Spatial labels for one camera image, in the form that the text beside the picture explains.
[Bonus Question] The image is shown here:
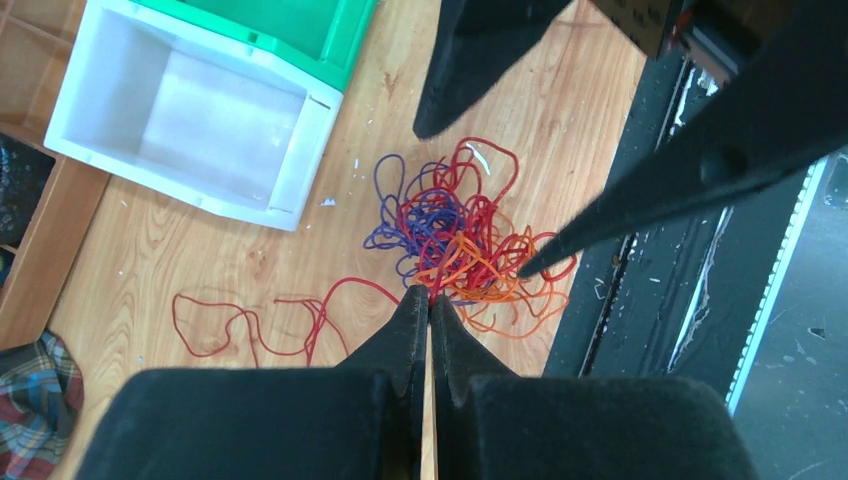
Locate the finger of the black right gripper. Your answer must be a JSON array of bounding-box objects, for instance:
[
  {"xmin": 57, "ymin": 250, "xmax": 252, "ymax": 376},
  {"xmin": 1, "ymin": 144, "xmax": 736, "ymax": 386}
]
[{"xmin": 412, "ymin": 0, "xmax": 569, "ymax": 140}]

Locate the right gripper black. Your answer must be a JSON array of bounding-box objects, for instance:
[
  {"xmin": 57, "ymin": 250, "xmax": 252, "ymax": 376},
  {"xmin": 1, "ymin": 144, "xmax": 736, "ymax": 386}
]
[{"xmin": 519, "ymin": 0, "xmax": 847, "ymax": 278}]

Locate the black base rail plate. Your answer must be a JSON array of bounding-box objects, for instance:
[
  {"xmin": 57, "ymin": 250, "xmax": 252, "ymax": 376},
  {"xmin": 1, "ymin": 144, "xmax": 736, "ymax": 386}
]
[{"xmin": 543, "ymin": 52, "xmax": 823, "ymax": 399}]

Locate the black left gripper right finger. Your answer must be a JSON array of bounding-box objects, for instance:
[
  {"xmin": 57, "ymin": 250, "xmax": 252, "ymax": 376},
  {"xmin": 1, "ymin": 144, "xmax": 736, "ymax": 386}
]
[{"xmin": 430, "ymin": 297, "xmax": 757, "ymax": 479}]

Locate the green plastic bin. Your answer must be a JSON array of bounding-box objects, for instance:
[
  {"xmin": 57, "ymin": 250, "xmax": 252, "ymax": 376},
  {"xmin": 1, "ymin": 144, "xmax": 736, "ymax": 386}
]
[{"xmin": 137, "ymin": 0, "xmax": 377, "ymax": 92}]

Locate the white plastic bin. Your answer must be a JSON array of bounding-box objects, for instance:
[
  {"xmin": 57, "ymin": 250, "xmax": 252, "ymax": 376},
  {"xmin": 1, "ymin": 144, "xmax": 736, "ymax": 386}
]
[{"xmin": 44, "ymin": 1, "xmax": 343, "ymax": 231}]

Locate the red cable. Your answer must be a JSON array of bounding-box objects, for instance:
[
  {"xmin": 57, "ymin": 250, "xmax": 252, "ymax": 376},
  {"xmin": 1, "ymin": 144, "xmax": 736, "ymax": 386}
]
[{"xmin": 170, "ymin": 136, "xmax": 579, "ymax": 369}]

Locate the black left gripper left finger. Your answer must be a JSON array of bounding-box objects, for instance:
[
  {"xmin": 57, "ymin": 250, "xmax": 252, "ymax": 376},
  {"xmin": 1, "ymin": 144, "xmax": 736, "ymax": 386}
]
[{"xmin": 77, "ymin": 286, "xmax": 429, "ymax": 479}]

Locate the rolled dark floral cloth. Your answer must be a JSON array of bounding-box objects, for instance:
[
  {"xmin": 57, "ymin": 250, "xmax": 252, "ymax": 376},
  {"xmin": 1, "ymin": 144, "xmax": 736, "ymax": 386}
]
[{"xmin": 1, "ymin": 133, "xmax": 55, "ymax": 245}]

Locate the white slotted cable duct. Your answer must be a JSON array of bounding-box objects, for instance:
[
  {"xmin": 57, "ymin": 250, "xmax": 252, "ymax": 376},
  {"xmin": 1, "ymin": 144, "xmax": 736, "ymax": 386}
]
[{"xmin": 725, "ymin": 156, "xmax": 828, "ymax": 415}]

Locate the wooden compartment tray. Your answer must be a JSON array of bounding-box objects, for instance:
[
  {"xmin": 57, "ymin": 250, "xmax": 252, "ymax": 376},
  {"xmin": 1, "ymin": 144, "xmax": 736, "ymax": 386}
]
[{"xmin": 1, "ymin": 1, "xmax": 109, "ymax": 349}]

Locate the purple cable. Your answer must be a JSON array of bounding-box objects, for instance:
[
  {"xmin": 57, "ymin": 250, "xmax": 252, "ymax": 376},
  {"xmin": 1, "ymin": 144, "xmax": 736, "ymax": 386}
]
[{"xmin": 362, "ymin": 153, "xmax": 468, "ymax": 289}]

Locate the plaid cloth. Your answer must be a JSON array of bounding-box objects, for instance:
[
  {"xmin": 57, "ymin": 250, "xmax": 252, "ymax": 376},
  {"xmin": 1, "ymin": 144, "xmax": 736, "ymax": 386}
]
[{"xmin": 1, "ymin": 331, "xmax": 84, "ymax": 479}]

